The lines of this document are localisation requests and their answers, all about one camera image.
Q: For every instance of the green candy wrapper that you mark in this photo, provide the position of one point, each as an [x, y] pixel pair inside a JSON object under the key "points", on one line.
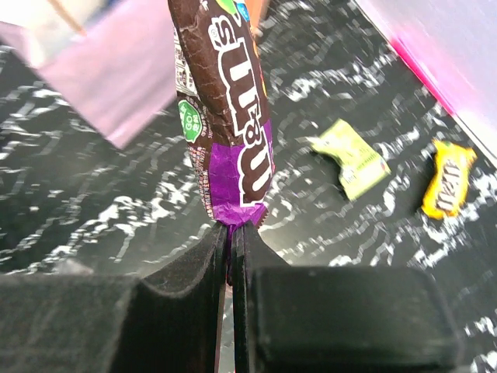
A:
{"points": [[361, 167]]}

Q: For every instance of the yellow m&m packet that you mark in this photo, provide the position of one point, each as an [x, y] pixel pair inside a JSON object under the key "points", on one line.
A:
{"points": [[447, 190]]}

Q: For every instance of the purple candy bar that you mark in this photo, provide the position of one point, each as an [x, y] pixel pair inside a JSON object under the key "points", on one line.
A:
{"points": [[223, 108]]}

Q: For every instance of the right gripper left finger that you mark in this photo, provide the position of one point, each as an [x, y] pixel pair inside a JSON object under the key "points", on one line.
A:
{"points": [[168, 321]]}

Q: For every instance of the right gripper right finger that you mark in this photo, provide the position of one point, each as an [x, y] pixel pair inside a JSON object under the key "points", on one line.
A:
{"points": [[336, 319]]}

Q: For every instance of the lilac paper bag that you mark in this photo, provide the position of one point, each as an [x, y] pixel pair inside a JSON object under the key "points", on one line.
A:
{"points": [[113, 61]]}

